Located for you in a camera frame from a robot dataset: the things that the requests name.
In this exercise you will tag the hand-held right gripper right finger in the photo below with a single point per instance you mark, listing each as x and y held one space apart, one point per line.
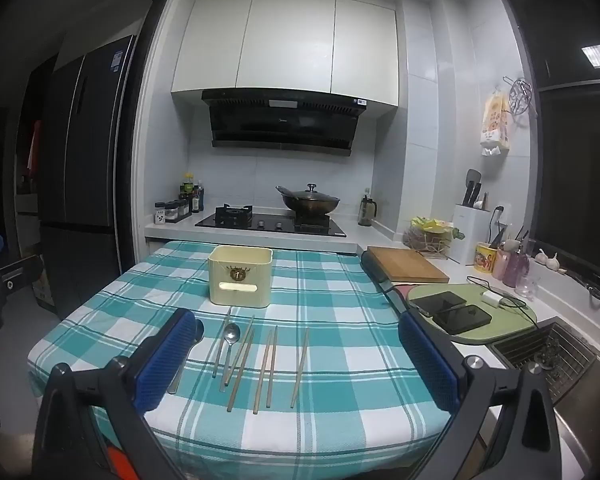
430 367

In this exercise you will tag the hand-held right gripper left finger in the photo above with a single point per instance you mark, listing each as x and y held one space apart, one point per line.
162 365

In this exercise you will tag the steel spoon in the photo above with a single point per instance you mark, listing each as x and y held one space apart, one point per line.
232 334
199 329

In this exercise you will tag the wooden chopstick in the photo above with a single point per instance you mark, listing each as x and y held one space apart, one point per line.
222 342
245 334
272 366
303 355
240 372
262 371
298 375

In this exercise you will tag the cream utensil holder box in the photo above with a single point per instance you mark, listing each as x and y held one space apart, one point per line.
240 280

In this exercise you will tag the black smartphone lower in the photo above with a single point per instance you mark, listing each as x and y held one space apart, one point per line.
462 317

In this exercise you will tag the black smartphone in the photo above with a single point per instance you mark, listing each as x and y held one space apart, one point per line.
437 302
462 317

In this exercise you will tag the green mat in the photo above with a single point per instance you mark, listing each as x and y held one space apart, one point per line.
510 322

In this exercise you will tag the teal checked tablecloth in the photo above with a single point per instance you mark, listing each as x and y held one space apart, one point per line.
340 320

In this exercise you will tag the wooden cutting board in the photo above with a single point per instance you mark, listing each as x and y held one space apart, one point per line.
407 264

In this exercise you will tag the dark refrigerator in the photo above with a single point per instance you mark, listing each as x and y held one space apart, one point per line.
85 185

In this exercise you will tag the steel sink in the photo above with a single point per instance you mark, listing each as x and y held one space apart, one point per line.
545 355

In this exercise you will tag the yellow printed mug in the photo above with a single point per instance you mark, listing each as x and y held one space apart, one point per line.
485 259

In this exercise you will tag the pink cup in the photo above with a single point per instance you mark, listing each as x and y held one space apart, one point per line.
501 265

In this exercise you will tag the clear glass cup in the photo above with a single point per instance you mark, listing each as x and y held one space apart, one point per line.
525 286

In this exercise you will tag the purple cup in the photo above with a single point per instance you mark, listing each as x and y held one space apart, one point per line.
517 267

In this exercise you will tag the white knife block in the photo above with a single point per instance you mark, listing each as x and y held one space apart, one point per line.
470 235

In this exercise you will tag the row of spice jars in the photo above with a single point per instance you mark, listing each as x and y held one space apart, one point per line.
172 211

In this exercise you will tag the garlic bulbs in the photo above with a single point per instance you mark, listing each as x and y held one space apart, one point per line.
550 260

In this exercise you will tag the dark sauce bottle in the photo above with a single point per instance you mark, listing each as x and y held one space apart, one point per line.
197 200

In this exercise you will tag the glass french press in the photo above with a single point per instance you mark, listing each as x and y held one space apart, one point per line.
366 210

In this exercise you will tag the black gas cooktop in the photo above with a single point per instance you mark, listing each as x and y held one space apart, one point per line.
270 224

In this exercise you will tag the yellow-capped oil bottle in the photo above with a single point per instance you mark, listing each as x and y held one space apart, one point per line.
187 187

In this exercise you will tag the black wok with lid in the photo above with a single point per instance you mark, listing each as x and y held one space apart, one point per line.
307 202

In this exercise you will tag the dark window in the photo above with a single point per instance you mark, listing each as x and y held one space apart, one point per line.
575 175

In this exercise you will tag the hanging plastic bag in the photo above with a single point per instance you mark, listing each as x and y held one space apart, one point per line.
495 125

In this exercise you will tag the black range hood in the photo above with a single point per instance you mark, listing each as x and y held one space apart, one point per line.
280 122

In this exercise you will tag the white wall socket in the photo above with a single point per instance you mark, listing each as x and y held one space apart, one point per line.
500 212

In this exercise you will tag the white wall cabinet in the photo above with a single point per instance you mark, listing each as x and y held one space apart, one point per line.
285 40

